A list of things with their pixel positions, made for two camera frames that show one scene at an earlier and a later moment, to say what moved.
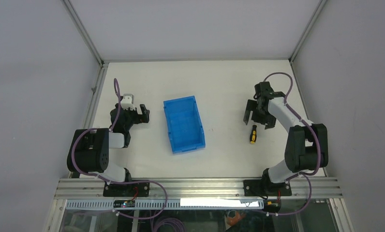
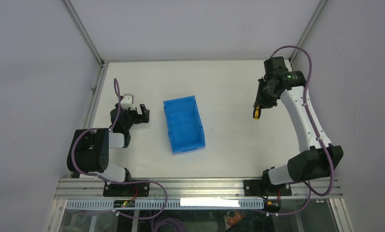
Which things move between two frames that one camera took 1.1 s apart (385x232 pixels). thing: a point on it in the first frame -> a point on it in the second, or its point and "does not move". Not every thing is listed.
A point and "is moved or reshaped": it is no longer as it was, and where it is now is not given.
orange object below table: [231, 222] does not move
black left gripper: [139, 120] does not move
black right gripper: [251, 105] -> [264, 103]
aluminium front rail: [93, 188] does not move
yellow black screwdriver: [253, 134] is moved or reshaped
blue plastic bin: [184, 124] does not move
